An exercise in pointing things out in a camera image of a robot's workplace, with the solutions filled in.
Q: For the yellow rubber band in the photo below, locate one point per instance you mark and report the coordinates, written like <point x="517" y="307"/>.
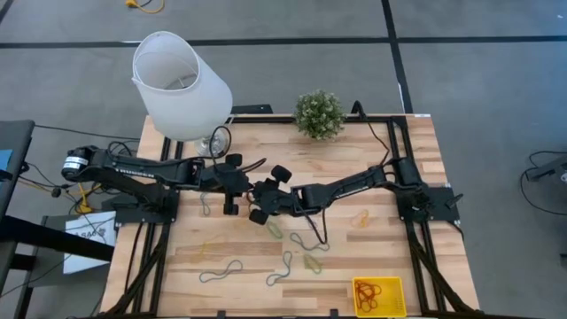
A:
<point x="363" y="217"/>
<point x="204" y="252"/>

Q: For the black aluminium rig frame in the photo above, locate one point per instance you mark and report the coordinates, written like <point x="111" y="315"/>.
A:
<point x="274" y="119"/>

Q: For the green rubber band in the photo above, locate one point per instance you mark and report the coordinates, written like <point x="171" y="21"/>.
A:
<point x="316" y="269"/>
<point x="277" y="235"/>

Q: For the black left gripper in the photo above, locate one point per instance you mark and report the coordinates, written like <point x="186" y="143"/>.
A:
<point x="221" y="179"/>

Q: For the white paper sheet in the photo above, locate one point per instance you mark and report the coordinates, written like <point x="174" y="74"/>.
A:
<point x="88" y="248"/>

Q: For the green plant in black pot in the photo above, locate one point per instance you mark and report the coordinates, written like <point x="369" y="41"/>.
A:
<point x="319" y="115"/>

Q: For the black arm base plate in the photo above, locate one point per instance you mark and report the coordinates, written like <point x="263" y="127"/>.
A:
<point x="443" y="208"/>
<point x="133" y="217"/>

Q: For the red rubber band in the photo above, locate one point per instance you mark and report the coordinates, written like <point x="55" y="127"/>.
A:
<point x="367" y="303"/>
<point x="365" y="290"/>

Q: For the black desk bar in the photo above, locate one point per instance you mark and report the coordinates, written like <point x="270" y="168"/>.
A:
<point x="44" y="237"/>

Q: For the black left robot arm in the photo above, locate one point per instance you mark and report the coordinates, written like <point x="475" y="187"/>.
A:
<point x="133" y="168"/>

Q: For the teal rubber band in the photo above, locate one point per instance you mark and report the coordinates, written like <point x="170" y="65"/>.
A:
<point x="268" y="280"/>
<point x="203" y="208"/>
<point x="310" y="248"/>
<point x="210" y="280"/>

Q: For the blue flat item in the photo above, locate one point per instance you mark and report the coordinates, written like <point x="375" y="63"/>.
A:
<point x="4" y="159"/>

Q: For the white shade silver table lamp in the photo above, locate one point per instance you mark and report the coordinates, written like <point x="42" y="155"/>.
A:
<point x="181" y="88"/>

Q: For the black box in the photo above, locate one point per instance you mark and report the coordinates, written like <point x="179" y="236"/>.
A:
<point x="252" y="109"/>

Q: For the grey desk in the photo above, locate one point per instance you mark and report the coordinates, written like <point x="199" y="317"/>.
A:
<point x="15" y="137"/>

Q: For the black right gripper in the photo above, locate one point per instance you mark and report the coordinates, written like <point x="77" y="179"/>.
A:
<point x="279" y="199"/>

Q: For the yellow plastic mesh bin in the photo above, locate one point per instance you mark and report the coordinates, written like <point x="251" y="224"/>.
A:
<point x="392" y="301"/>

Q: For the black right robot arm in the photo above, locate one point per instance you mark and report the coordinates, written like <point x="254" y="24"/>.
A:
<point x="345" y="188"/>

